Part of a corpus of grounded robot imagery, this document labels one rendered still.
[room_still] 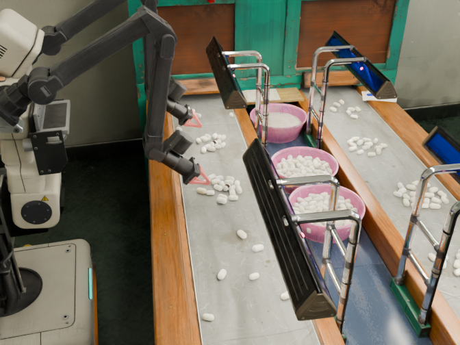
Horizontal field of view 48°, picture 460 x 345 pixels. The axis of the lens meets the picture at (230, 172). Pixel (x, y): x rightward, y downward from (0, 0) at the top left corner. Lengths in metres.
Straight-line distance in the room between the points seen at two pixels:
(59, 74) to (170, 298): 0.70
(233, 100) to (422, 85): 2.61
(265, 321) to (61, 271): 1.16
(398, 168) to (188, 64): 1.12
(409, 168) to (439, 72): 2.17
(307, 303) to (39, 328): 1.35
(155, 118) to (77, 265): 0.95
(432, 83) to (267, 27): 1.99
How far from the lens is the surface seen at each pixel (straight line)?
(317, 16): 2.64
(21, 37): 1.69
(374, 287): 1.67
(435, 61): 4.21
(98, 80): 3.44
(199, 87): 2.56
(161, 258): 1.59
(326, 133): 2.28
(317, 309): 1.03
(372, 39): 2.78
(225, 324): 1.43
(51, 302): 2.23
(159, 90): 1.60
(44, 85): 1.55
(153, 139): 1.67
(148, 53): 2.02
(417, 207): 1.47
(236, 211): 1.80
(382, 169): 2.12
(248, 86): 2.65
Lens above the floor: 1.81
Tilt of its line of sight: 32 degrees down
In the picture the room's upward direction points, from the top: straight up
